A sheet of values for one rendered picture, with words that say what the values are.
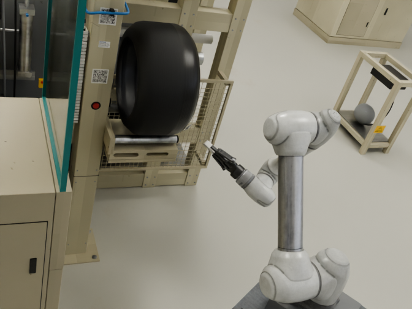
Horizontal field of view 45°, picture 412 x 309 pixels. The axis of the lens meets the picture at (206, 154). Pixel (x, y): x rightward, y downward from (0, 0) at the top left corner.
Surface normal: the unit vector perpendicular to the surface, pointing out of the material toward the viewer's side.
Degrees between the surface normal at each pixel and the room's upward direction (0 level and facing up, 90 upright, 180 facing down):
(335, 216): 0
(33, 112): 0
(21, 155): 0
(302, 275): 51
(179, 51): 32
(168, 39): 19
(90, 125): 90
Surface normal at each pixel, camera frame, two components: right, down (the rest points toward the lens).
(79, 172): 0.33, 0.62
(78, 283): 0.24, -0.79
